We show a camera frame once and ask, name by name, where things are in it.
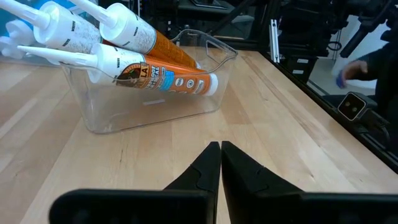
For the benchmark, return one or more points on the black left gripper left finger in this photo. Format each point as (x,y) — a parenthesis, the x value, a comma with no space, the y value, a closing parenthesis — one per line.
(192,199)

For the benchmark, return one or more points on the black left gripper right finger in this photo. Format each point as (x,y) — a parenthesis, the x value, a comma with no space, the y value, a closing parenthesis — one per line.
(255,199)

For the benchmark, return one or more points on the orange silicone tube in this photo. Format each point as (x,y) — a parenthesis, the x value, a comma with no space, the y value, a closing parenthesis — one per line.
(133,31)
(155,81)
(65,32)

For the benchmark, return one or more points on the clear plastic bin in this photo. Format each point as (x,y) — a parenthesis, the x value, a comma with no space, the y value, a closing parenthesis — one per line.
(140,115)

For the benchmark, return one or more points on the small blue object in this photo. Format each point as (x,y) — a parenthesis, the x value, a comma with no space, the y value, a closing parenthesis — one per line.
(341,81)

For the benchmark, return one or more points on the person's hand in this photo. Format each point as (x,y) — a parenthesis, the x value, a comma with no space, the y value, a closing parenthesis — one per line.
(354,70)

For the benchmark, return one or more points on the person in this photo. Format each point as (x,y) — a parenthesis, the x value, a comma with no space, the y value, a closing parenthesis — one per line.
(385,77)

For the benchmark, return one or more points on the black aluminium frame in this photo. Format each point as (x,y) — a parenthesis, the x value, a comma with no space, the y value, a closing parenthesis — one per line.
(323,104)

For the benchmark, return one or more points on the table-level camera box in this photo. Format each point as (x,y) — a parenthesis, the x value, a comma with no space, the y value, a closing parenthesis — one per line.
(351,106)

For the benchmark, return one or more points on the silver corner bracket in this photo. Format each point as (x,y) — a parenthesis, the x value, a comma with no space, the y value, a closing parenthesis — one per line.
(275,40)

